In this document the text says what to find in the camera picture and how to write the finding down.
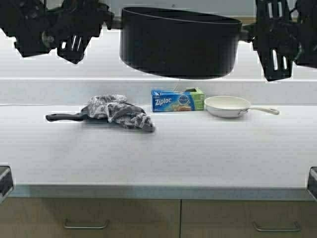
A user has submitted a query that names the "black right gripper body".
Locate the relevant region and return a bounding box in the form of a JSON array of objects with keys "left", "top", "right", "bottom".
[{"left": 253, "top": 0, "right": 301, "bottom": 82}]

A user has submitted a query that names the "large black cooking pot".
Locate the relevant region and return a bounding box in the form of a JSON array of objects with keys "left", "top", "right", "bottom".
[{"left": 108, "top": 6, "right": 254, "bottom": 79}]

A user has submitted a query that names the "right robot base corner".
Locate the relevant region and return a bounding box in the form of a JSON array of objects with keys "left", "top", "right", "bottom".
[{"left": 307, "top": 167, "right": 317, "bottom": 200}]

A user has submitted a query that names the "lower left drawer front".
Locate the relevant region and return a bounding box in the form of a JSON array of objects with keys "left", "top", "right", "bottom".
[{"left": 0, "top": 198, "right": 180, "bottom": 238}]

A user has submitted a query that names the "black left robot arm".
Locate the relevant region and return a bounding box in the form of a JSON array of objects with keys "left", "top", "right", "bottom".
[{"left": 0, "top": 0, "right": 114, "bottom": 64}]

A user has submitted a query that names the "black frying pan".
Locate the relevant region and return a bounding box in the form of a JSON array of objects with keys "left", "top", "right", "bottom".
[{"left": 45, "top": 106, "right": 108, "bottom": 123}]

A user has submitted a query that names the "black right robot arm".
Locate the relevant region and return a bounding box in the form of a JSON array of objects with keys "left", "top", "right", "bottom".
[{"left": 252, "top": 0, "right": 317, "bottom": 82}]

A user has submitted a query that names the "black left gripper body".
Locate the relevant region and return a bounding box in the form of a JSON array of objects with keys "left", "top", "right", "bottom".
[{"left": 53, "top": 0, "right": 114, "bottom": 64}]

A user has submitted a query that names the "blue Ziploc bag box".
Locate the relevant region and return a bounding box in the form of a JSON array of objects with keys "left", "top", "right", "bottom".
[{"left": 151, "top": 88, "right": 205, "bottom": 112}]

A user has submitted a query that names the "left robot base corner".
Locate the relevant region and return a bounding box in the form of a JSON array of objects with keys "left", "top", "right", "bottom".
[{"left": 0, "top": 165, "right": 14, "bottom": 203}]

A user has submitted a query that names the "lower right drawer front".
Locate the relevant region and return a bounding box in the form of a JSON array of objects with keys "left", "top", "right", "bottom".
[{"left": 180, "top": 200, "right": 317, "bottom": 238}]

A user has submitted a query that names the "grey patterned dish cloth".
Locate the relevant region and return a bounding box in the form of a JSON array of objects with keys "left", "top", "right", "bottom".
[{"left": 87, "top": 94, "right": 156, "bottom": 132}]

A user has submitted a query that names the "drawer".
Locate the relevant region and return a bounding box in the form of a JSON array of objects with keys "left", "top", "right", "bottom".
[
  {"left": 0, "top": 198, "right": 180, "bottom": 238},
  {"left": 180, "top": 200, "right": 317, "bottom": 238}
]

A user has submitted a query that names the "white frying pan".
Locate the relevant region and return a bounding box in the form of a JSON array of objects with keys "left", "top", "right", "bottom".
[{"left": 204, "top": 96, "right": 280, "bottom": 119}]

